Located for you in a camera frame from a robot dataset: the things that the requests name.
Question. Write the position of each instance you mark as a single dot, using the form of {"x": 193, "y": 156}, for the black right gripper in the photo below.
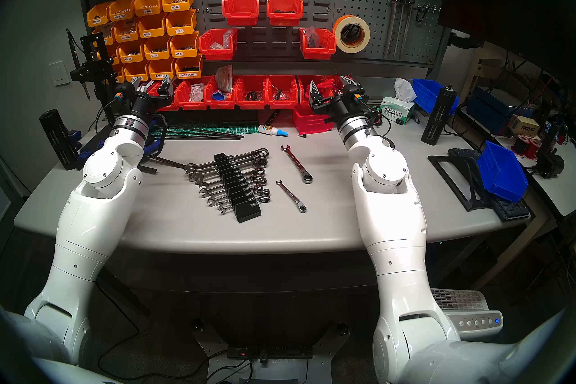
{"x": 343, "y": 105}

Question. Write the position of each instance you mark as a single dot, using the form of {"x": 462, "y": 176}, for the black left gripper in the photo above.
{"x": 144, "y": 105}

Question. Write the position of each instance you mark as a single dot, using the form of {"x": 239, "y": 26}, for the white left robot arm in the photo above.
{"x": 90, "y": 216}

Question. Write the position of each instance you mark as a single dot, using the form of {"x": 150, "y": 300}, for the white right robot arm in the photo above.
{"x": 391, "y": 216}

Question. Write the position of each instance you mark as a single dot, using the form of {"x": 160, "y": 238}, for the black wrench holder case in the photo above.
{"x": 243, "y": 207}

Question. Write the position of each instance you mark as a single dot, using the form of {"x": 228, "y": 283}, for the yellow bin labelled M2.5-5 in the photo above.
{"x": 161, "y": 69}

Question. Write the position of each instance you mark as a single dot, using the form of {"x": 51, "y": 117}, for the yellow bin labelled M2.5-6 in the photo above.
{"x": 136, "y": 71}

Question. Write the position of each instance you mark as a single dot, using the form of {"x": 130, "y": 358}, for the yellow bin labelled M3-8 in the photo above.
{"x": 156, "y": 48}

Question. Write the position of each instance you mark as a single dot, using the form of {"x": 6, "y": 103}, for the yellow bin labelled M3-12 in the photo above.
{"x": 130, "y": 52}

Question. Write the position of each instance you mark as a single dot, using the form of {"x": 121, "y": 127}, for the yellow bin labelled HEX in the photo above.
{"x": 188, "y": 67}

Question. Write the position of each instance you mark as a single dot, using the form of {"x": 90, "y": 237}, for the clear bag of screws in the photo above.
{"x": 196, "y": 93}

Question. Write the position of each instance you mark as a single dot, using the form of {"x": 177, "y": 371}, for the yellow bin labelled M3-6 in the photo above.
{"x": 183, "y": 44}

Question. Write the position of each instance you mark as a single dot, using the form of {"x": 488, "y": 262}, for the yellow bin labelled M4-6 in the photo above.
{"x": 152, "y": 26}

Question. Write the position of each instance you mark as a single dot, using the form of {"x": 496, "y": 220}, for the clear plastic parts bag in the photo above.
{"x": 225, "y": 39}
{"x": 311, "y": 35}

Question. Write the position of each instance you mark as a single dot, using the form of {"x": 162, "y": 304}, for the black soldering tool stand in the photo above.
{"x": 94, "y": 68}

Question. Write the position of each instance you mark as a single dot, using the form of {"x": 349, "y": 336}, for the yellow bin labelled M4X4X6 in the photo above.
{"x": 126, "y": 31}

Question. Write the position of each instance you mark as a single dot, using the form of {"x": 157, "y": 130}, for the Kimtech tissue box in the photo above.
{"x": 396, "y": 112}

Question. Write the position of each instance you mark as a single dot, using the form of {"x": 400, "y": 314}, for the blue plastic cap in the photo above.
{"x": 218, "y": 95}

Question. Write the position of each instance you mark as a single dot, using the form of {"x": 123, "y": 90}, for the cream masking tape roll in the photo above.
{"x": 342, "y": 23}

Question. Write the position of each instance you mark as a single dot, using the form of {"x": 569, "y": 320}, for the black marker pen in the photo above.
{"x": 271, "y": 117}

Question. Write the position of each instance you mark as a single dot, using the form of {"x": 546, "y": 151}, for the yellow bin labelled M3-4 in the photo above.
{"x": 181, "y": 22}

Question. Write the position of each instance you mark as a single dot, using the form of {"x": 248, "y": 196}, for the bagged user manual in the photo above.
{"x": 224, "y": 78}

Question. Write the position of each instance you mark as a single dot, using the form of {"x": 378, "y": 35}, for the white glue bottle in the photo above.
{"x": 270, "y": 130}

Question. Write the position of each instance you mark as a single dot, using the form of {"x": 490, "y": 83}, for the green cutting mat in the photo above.
{"x": 216, "y": 129}

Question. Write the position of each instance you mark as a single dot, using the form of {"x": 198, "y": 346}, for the black steel clamp bar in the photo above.
{"x": 148, "y": 169}
{"x": 173, "y": 162}

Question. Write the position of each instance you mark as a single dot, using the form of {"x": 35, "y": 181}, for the black soldering pen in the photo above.
{"x": 73, "y": 50}

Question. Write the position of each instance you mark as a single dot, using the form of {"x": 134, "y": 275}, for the small blue clamp piece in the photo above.
{"x": 73, "y": 135}

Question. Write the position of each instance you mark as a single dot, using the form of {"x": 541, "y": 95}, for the blue plastic bin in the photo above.
{"x": 501, "y": 171}
{"x": 427, "y": 93}

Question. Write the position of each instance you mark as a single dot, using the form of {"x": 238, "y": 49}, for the largest chrome ratchet wrench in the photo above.
{"x": 262, "y": 152}

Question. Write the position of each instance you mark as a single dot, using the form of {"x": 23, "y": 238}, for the blue bar clamp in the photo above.
{"x": 87, "y": 157}

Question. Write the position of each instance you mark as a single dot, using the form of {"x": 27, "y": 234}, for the large chrome ratchet wrench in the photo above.
{"x": 257, "y": 165}
{"x": 261, "y": 159}

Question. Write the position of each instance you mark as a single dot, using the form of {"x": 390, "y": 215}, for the medium chrome ratchet wrench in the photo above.
{"x": 259, "y": 181}
{"x": 257, "y": 187}
{"x": 257, "y": 173}

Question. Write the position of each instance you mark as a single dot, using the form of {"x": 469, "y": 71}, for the small loose chrome wrench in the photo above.
{"x": 291, "y": 196}

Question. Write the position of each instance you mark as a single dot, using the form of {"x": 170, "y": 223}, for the black angled stand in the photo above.
{"x": 454, "y": 183}

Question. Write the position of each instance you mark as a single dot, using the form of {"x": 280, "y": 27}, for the dark blue crate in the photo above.
{"x": 488, "y": 106}

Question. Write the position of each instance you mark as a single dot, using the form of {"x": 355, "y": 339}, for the small cardboard box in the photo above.
{"x": 524, "y": 124}

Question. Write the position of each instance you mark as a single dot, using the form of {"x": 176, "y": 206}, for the black keyboard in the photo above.
{"x": 513, "y": 210}

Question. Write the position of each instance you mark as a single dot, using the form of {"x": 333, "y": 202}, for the black power adapter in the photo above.
{"x": 551, "y": 165}

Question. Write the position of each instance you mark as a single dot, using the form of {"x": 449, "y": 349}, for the white air purifier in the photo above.
{"x": 468, "y": 320}

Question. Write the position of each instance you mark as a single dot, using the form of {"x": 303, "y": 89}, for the black power strip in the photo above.
{"x": 270, "y": 352}

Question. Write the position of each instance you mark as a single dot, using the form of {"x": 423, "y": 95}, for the red wall-hung parts bin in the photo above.
{"x": 240, "y": 12}
{"x": 216, "y": 50}
{"x": 320, "y": 50}
{"x": 284, "y": 12}

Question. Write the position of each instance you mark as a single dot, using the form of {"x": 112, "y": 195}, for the white wall switch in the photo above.
{"x": 58, "y": 73}

